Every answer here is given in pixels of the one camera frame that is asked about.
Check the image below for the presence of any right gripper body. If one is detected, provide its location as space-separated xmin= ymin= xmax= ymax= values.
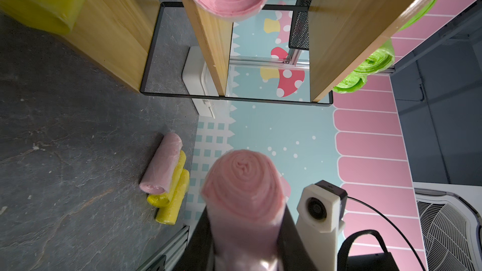
xmin=337 ymin=230 xmax=399 ymax=271

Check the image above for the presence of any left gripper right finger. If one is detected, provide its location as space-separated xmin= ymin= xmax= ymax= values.
xmin=277 ymin=206 xmax=317 ymax=271

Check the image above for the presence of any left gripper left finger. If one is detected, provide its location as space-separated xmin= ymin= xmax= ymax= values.
xmin=173 ymin=209 xmax=215 ymax=271

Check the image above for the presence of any green roll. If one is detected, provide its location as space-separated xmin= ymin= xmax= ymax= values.
xmin=353 ymin=39 xmax=395 ymax=75
xmin=398 ymin=0 xmax=438 ymax=32
xmin=333 ymin=72 xmax=367 ymax=94

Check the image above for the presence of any wooden three-tier shelf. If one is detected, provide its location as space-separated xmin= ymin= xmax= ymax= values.
xmin=62 ymin=0 xmax=464 ymax=106

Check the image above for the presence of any yellow roll right lower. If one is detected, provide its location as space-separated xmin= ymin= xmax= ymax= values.
xmin=155 ymin=169 xmax=190 ymax=225

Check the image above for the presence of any yellow roll right upper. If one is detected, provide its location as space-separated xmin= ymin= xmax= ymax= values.
xmin=147 ymin=151 xmax=189 ymax=208

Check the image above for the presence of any white floor fan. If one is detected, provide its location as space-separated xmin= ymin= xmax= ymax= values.
xmin=414 ymin=182 xmax=481 ymax=270

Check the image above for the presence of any white plastic storage box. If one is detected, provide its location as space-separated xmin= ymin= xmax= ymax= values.
xmin=182 ymin=46 xmax=218 ymax=119

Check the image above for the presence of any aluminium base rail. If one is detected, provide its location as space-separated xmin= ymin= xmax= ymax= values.
xmin=136 ymin=225 xmax=190 ymax=271

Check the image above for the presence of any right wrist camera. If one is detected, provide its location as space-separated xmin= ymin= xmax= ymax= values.
xmin=296 ymin=180 xmax=348 ymax=270

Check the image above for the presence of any black wire mesh basket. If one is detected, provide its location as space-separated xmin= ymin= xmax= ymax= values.
xmin=289 ymin=0 xmax=312 ymax=50

